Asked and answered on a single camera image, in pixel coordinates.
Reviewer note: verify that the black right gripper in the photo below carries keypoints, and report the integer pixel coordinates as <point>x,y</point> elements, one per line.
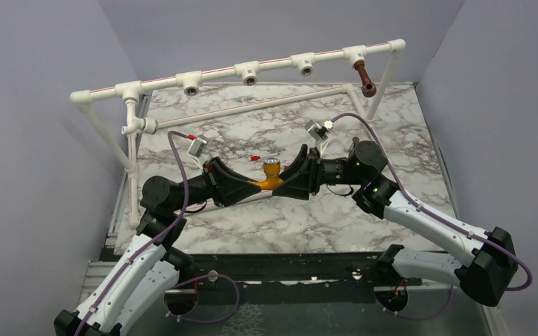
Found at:
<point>301,190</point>

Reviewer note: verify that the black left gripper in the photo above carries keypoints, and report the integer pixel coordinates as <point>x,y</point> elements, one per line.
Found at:
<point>224,184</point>

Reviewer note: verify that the orange water faucet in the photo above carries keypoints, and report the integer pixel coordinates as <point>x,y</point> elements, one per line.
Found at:
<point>272,170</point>

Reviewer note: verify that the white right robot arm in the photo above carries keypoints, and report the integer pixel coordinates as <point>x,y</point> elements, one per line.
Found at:
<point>482,263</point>

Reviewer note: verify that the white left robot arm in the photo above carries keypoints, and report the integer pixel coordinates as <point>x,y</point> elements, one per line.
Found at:
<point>150,265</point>

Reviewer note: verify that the brown water faucet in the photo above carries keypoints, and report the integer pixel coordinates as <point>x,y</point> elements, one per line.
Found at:
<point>368,88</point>

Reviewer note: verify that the red capped white stick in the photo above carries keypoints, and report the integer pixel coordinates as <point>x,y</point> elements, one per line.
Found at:
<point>254,158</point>

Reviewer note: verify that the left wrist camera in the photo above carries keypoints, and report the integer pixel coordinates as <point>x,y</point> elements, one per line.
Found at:
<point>196,148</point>

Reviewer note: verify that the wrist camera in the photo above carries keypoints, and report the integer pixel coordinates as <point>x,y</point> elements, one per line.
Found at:
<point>196,148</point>
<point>319,132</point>

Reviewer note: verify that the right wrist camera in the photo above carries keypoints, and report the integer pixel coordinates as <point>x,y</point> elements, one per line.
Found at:
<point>319,132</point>

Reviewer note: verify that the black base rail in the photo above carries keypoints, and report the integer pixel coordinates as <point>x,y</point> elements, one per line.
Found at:
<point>281,278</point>

